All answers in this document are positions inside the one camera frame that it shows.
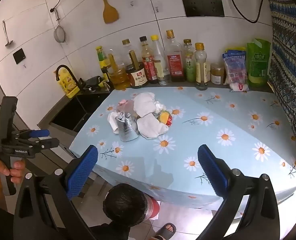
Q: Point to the blue patterned curtain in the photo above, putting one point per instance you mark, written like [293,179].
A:
[288,55]

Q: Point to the small black wall switch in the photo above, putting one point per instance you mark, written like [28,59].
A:
[19,56]

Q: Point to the plastic bag of red packets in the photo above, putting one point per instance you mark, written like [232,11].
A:
[234,67]

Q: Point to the white tissue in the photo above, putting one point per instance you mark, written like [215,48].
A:
[145,103]
[150,127]

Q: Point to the green label bottle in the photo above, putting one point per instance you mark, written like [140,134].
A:
[189,65]

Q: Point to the yellow oil jug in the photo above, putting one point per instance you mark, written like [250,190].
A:
[67,82]

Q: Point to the black sink caddy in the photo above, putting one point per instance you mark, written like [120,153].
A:
[92,82]

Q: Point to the green pouch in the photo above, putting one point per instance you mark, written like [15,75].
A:
[259,60]

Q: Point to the metal mesh strainer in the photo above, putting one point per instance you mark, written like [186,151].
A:
[59,35]

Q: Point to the small white packet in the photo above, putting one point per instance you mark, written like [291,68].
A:
[239,86]

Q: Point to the black wall outlet panel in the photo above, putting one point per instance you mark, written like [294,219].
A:
[203,7]

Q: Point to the small glass jar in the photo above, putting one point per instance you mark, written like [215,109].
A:
[217,73]

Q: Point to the translucent plastic bag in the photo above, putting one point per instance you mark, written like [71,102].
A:
[130,108]

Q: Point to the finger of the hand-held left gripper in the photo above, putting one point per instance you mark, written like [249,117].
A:
[49,143]
[40,133]

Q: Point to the metal ladle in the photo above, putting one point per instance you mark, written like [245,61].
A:
[8,42]

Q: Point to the pink red wrapper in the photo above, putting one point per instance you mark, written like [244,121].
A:
[122,102]

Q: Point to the wooden spatula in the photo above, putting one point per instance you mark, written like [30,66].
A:
[110,13]

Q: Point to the small white paper piece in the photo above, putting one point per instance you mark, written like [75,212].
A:
[112,122]

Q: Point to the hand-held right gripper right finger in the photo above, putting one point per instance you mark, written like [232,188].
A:
[211,170]

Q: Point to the red bin with black liner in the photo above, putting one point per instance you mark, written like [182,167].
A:
[127,202]

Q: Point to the dark soy sauce jug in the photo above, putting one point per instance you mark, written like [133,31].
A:
[137,75]

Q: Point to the silver foil wrapper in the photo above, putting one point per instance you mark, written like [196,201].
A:
[126,127]

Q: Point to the clear plastic bag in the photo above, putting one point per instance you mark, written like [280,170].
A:
[160,107]

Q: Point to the person's right foot black slipper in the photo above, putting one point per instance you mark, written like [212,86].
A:
[164,231]

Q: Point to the clear bottle gold cap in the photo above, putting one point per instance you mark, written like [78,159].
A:
[126,45]

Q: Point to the beige label bottle yellow cap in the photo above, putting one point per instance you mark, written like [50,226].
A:
[202,68]

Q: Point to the orange red snack wrapper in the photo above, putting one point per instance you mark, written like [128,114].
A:
[165,118]

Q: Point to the tall red label bottle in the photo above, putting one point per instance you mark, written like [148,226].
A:
[175,60]

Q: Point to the clear bottle yellow cap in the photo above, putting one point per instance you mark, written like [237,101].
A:
[161,60]

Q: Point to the black cap red label bottle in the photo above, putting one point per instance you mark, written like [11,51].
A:
[148,63]

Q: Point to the black sink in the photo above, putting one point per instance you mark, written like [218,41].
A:
[82,107]

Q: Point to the green bottle yellow cap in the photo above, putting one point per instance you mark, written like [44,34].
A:
[101,60]

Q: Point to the large clear cooking oil bottle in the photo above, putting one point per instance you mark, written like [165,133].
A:
[117,76]

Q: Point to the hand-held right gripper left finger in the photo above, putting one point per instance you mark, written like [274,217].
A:
[84,172]

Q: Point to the blue daisy tablecloth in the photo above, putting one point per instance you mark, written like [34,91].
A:
[188,140]

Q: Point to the person's black clothing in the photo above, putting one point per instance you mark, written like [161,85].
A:
[107,233]

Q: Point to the black faucet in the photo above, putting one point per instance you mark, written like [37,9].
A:
[71,71]

